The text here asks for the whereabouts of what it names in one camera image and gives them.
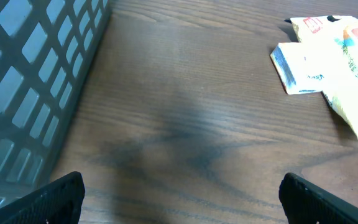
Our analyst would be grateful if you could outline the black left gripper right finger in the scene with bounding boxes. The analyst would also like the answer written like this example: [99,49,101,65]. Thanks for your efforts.
[278,172,358,224]

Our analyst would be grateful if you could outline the grey plastic shopping basket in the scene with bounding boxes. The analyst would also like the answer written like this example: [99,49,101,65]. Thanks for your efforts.
[0,0,111,208]

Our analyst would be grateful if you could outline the yellow snack bag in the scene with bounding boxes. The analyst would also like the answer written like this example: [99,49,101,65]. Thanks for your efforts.
[287,15,358,140]

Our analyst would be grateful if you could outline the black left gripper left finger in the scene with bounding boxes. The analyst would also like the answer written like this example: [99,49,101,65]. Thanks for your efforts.
[0,171,85,224]

